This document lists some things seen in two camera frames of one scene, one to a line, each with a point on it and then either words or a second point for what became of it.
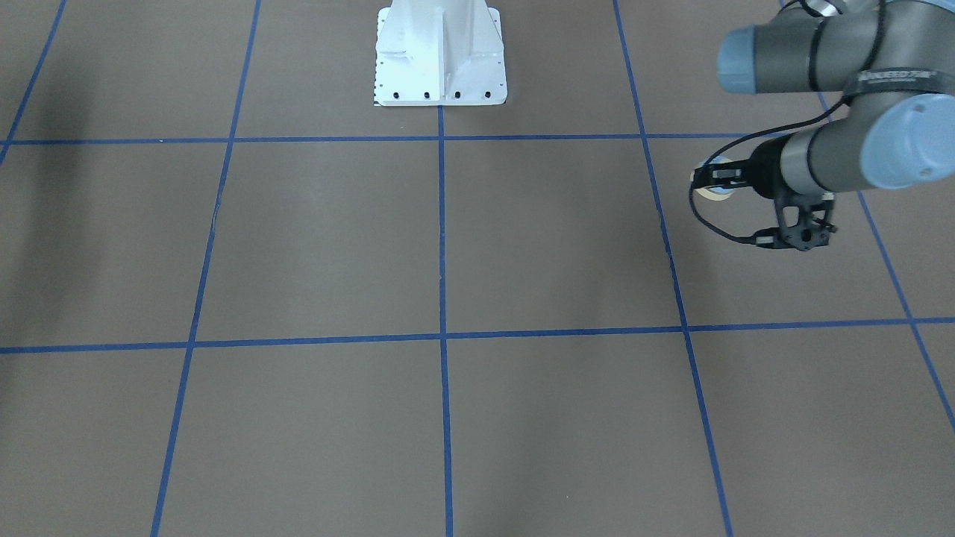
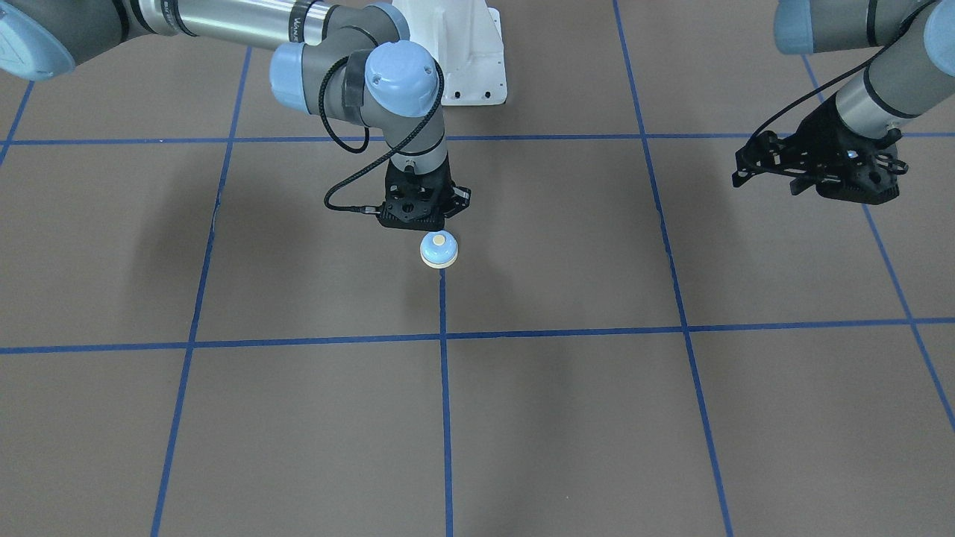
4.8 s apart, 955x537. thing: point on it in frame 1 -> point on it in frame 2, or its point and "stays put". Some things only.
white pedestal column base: x=439 y=53 stays put
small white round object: x=713 y=193 -> x=439 y=249
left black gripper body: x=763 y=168 -> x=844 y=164
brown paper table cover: x=237 y=299 stays put
